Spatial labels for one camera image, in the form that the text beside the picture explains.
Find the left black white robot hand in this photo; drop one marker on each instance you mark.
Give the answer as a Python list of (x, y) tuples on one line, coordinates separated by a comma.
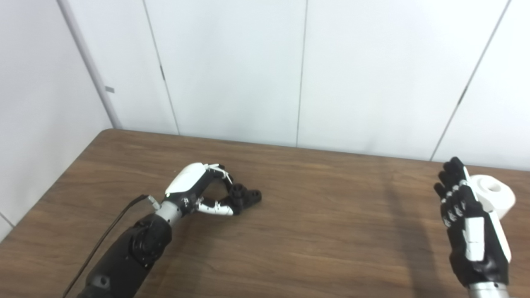
[(184, 180)]

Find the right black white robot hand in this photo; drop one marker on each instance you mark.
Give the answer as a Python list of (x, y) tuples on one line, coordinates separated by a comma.
[(476, 248)]

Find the round white plastic piece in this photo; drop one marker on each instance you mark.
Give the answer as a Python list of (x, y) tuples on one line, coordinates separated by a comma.
[(499, 198)]

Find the black plastic holder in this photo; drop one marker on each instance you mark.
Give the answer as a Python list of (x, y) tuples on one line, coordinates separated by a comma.
[(248, 198)]

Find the white corner post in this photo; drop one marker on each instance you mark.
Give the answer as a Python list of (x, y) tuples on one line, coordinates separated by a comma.
[(89, 66)]

